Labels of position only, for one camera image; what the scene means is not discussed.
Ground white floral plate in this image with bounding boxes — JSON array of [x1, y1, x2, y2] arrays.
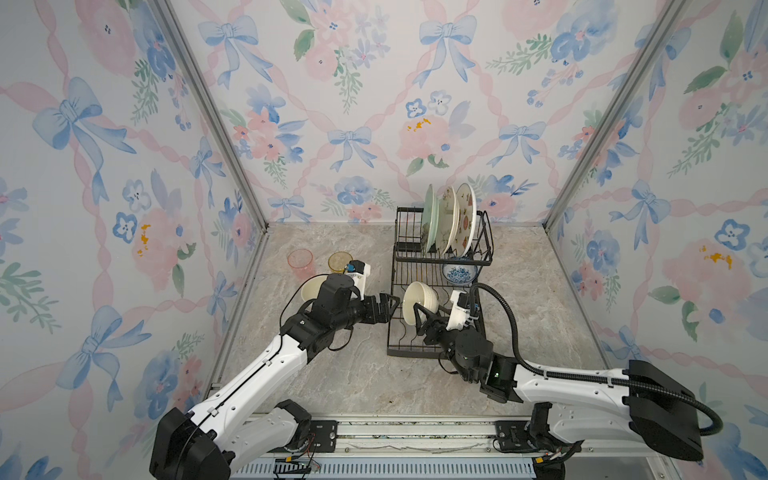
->
[[452, 183, 477, 257]]

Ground yellow glass cup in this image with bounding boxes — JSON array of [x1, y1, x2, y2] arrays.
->
[[327, 251, 353, 274]]

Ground pink glass cup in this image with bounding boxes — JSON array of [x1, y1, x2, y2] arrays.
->
[[287, 248, 315, 282]]

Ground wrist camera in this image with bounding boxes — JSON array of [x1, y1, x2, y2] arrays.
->
[[447, 290, 472, 331], [345, 260, 371, 298]]

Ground white blue floral bowl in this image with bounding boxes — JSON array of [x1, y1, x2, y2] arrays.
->
[[442, 257, 481, 286]]

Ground cream ribbed bowl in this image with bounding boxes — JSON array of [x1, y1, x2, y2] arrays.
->
[[402, 281, 440, 326]]

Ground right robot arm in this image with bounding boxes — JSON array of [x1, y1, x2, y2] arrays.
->
[[411, 304, 704, 462]]

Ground black wire dish rack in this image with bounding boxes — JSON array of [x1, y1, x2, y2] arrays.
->
[[386, 207, 494, 359]]

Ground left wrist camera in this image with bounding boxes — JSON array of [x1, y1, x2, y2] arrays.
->
[[345, 260, 371, 298]]

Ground green plate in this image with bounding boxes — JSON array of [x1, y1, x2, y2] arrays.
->
[[420, 184, 439, 253]]

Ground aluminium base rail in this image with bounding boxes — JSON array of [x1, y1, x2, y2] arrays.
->
[[161, 413, 643, 480]]

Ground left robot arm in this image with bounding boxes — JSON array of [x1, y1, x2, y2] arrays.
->
[[149, 274, 400, 479]]

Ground cream plate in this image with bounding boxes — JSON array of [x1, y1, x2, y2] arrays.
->
[[435, 186, 458, 255]]

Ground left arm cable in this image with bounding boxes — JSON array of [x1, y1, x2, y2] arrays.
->
[[278, 272, 355, 355]]

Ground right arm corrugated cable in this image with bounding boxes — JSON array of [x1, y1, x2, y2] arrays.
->
[[469, 281, 724, 437]]

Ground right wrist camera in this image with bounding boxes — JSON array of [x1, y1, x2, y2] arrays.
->
[[447, 290, 472, 331]]

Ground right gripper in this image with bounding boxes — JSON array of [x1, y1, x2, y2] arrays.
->
[[415, 306, 477, 388]]

